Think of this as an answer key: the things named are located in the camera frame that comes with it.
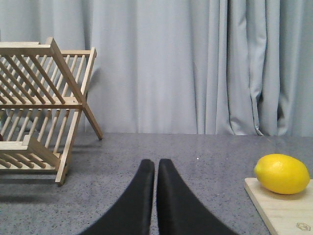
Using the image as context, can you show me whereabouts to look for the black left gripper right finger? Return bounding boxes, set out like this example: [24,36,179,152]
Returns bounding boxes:
[156,159,236,235]

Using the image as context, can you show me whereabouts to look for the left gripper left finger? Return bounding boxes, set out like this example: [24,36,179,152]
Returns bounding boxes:
[83,159,155,235]

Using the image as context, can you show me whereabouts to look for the yellow lemon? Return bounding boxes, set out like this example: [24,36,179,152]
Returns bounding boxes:
[254,154,311,195]

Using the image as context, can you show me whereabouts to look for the wooden cutting board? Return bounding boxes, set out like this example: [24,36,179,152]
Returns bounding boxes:
[245,178,313,235]

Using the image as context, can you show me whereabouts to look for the wooden dish rack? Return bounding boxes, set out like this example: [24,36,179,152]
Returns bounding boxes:
[0,37,103,185]

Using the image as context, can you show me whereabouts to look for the grey curtain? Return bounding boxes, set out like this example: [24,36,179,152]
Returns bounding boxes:
[0,0,313,136]

